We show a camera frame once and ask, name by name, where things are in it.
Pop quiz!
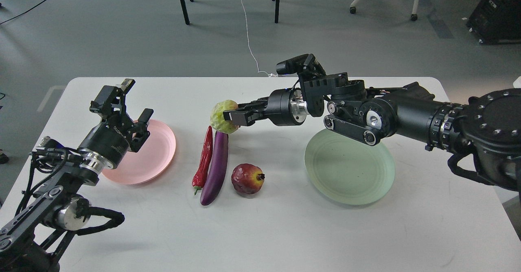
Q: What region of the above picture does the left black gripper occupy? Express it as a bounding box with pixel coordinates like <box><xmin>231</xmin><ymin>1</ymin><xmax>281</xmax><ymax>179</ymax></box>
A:
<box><xmin>79</xmin><ymin>79</ymin><xmax>154</xmax><ymax>169</ymax></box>

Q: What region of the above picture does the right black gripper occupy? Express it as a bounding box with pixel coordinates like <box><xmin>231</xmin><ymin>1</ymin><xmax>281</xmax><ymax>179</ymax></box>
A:
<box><xmin>223</xmin><ymin>89</ymin><xmax>309</xmax><ymax>127</ymax></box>

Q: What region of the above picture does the yellow-green guava fruit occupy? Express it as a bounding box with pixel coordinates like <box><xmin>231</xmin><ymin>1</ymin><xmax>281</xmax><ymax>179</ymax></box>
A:
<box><xmin>210</xmin><ymin>99</ymin><xmax>240</xmax><ymax>134</ymax></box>

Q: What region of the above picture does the purple eggplant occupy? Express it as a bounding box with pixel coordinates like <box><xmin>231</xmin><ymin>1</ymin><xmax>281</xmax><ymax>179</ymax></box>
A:
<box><xmin>200</xmin><ymin>131</ymin><xmax>229</xmax><ymax>206</ymax></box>

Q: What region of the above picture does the red pomegranate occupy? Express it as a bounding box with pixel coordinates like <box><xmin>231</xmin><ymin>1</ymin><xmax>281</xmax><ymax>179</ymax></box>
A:
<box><xmin>231</xmin><ymin>164</ymin><xmax>265</xmax><ymax>195</ymax></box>

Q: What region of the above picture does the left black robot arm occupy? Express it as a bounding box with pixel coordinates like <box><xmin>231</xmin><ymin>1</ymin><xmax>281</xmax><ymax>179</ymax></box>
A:
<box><xmin>0</xmin><ymin>79</ymin><xmax>154</xmax><ymax>272</ymax></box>

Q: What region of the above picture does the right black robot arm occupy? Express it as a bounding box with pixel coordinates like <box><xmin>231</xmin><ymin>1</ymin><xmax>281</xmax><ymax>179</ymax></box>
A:
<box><xmin>223</xmin><ymin>54</ymin><xmax>521</xmax><ymax>191</ymax></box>

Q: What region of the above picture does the pink plate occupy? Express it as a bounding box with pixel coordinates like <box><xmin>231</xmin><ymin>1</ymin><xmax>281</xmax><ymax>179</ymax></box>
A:
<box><xmin>102</xmin><ymin>119</ymin><xmax>177</xmax><ymax>185</ymax></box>

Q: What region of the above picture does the red chili pepper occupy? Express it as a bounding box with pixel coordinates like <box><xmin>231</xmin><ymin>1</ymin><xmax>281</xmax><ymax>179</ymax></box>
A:
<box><xmin>192</xmin><ymin>126</ymin><xmax>213</xmax><ymax>195</ymax></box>

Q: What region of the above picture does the green plate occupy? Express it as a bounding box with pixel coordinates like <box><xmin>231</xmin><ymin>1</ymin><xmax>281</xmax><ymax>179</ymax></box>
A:
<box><xmin>304</xmin><ymin>129</ymin><xmax>396</xmax><ymax>206</ymax></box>

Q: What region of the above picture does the black equipment case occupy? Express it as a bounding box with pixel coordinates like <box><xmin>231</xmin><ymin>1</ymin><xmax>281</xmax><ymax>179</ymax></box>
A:
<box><xmin>466</xmin><ymin>0</ymin><xmax>521</xmax><ymax>44</ymax></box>

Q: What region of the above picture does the white cable on floor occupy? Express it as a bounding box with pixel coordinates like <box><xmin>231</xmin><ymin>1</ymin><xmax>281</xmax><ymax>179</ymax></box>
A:
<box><xmin>234</xmin><ymin>0</ymin><xmax>279</xmax><ymax>78</ymax></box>

